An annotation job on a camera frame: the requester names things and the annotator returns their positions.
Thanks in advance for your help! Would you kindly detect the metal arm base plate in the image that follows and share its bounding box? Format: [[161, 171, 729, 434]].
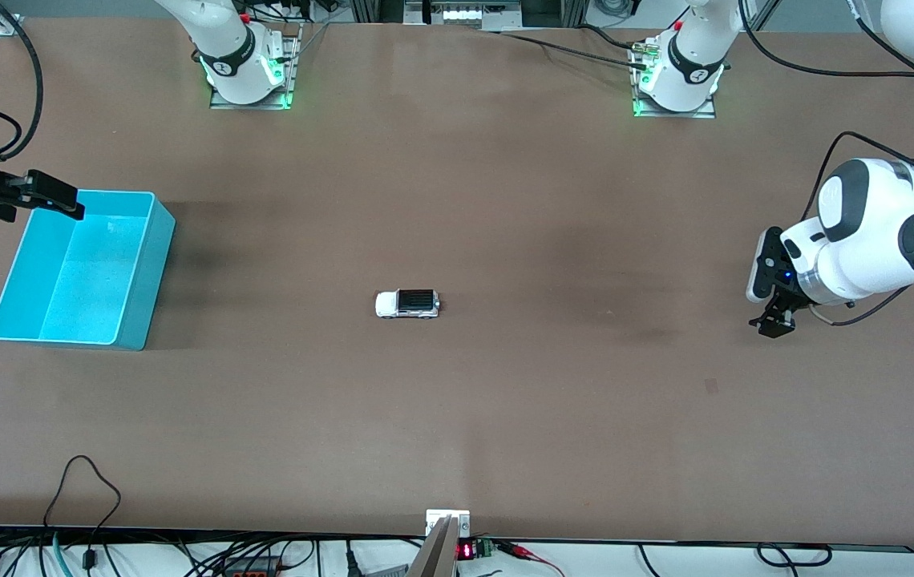
[[629, 38, 718, 119], [208, 22, 303, 111]]

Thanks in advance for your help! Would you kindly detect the teal plastic bin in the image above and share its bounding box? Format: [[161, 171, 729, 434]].
[[0, 189, 177, 352]]

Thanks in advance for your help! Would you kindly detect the grey aluminium post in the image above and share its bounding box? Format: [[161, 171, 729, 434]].
[[406, 516, 460, 577]]

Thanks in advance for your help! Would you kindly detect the red clip lead wire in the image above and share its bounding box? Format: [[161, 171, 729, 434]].
[[495, 540, 566, 577]]

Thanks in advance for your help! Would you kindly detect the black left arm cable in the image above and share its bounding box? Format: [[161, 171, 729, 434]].
[[738, 0, 914, 327]]

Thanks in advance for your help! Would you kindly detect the white jeep toy black roof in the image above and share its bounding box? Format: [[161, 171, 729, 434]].
[[374, 288, 442, 321]]

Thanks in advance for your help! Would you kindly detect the grey lit control box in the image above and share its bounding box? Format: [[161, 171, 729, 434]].
[[403, 0, 524, 31]]

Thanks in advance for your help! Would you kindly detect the short black base cable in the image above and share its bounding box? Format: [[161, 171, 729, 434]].
[[576, 24, 650, 53]]

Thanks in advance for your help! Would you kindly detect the white metal mounting bracket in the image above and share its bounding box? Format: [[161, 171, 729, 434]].
[[425, 508, 472, 538]]

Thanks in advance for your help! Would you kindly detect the black coiled cable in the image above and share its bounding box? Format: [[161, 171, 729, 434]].
[[755, 543, 835, 570]]

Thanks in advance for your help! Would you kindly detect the thin black looped cable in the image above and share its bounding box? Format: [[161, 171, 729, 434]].
[[42, 454, 123, 574]]

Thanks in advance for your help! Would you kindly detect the long black base cable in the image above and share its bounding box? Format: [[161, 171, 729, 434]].
[[495, 30, 652, 71]]

